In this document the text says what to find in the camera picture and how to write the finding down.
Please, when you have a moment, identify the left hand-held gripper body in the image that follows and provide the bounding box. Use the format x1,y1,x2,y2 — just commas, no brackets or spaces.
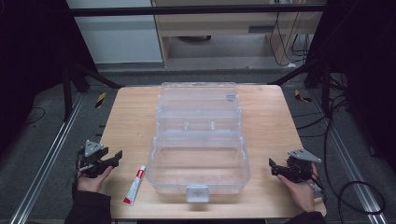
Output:
78,139,110,179

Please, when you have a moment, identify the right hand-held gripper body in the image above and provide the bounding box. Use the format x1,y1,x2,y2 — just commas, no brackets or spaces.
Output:
284,147,323,185

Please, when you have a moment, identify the person's right hand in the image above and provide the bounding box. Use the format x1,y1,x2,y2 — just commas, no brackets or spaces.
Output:
276,163,319,215

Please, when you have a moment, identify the person's left hand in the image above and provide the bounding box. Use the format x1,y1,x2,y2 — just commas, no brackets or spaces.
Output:
76,165,114,194

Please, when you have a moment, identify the white tube with red cap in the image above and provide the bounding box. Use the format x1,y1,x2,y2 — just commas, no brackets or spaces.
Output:
121,164,147,207

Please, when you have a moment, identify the yellow black tape marker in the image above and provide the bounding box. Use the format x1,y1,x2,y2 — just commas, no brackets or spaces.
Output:
94,91,107,109
294,89,312,104

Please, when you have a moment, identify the clear plastic storage box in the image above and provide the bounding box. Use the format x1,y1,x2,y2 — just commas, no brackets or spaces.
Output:
145,81,252,203

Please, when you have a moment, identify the black metal stand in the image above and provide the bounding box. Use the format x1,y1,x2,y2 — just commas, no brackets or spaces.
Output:
61,59,125,122
268,52,332,117

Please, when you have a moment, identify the white cabinet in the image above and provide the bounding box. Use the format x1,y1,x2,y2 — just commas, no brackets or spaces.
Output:
65,0,164,65

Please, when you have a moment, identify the light wooden desk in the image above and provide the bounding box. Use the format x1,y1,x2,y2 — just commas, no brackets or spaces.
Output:
150,0,328,67

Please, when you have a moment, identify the black metal crossbar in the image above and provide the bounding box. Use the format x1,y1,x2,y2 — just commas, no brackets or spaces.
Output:
68,3,327,18

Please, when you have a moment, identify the left hand-held gripper cable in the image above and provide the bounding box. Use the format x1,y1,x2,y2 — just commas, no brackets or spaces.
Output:
72,147,94,189

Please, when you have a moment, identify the hand-held gripper cable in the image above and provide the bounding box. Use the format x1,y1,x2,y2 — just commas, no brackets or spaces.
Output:
307,174,330,206
72,147,94,189

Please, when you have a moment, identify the right hand-held gripper cable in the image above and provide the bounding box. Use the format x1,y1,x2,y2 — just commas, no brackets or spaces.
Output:
307,174,330,206

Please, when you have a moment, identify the aluminium floor rail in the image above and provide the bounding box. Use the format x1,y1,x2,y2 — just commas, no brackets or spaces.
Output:
10,92,86,224
311,90,390,224

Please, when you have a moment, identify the black looped floor cable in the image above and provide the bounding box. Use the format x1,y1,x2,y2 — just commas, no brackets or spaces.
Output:
337,180,387,217

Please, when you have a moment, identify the bundle of hanging black cables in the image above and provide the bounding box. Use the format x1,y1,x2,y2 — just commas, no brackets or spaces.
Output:
268,12,312,67

